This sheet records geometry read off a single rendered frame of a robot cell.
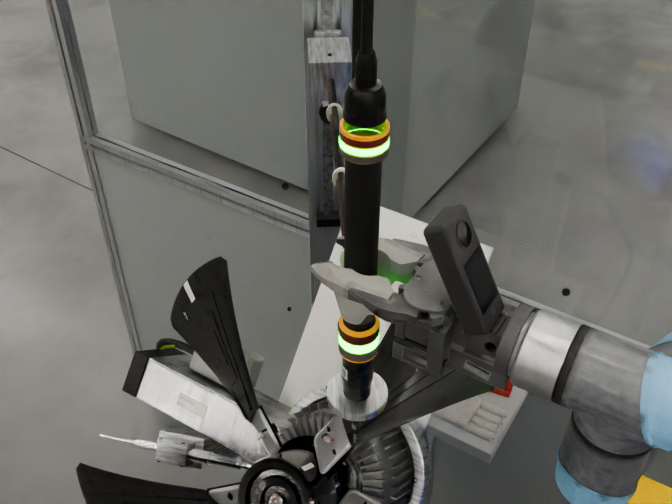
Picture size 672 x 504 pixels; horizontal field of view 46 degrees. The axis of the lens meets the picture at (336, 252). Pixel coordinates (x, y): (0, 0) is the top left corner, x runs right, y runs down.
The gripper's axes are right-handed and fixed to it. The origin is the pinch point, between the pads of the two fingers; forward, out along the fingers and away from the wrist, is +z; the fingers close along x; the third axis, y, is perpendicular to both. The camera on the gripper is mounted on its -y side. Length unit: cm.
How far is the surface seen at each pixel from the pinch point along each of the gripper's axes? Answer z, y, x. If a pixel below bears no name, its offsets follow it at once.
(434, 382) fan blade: -7.5, 27.9, 12.2
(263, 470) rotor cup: 9.8, 41.8, -3.0
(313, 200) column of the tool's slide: 39, 44, 55
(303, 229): 52, 68, 71
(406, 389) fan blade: -4.1, 30.3, 11.1
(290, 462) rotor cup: 6.4, 39.6, -1.2
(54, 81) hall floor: 312, 166, 206
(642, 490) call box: -36, 59, 34
